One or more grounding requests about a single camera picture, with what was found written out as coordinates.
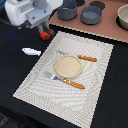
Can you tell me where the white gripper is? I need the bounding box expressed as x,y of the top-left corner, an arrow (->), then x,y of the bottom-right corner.
5,0 -> 54,36

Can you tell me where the white toy fish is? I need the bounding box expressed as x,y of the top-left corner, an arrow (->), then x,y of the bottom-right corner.
22,48 -> 41,56

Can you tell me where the red toy tomato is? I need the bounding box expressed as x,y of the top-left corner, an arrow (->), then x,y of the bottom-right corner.
40,32 -> 50,40

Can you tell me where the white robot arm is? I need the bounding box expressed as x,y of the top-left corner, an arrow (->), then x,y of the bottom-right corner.
5,0 -> 63,36

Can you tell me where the grey cooking pot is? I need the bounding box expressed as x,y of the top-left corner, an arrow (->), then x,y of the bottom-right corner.
57,0 -> 77,20

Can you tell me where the beige round plate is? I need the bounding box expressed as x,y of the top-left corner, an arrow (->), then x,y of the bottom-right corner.
55,55 -> 83,78

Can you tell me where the black stove burner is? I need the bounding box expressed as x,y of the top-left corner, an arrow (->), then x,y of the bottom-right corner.
89,1 -> 105,10

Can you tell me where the pink wooden stove board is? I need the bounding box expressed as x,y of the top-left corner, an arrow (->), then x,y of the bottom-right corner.
50,0 -> 128,43

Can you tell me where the beige bowl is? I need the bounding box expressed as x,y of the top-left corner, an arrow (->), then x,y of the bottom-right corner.
118,4 -> 128,30

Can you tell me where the white woven placemat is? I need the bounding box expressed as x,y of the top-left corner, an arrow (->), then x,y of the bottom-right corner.
13,31 -> 113,128

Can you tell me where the knife with orange handle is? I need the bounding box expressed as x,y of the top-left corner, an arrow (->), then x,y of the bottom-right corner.
56,50 -> 97,62

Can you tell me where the fork with orange handle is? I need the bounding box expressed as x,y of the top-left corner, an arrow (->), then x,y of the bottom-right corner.
44,72 -> 85,89

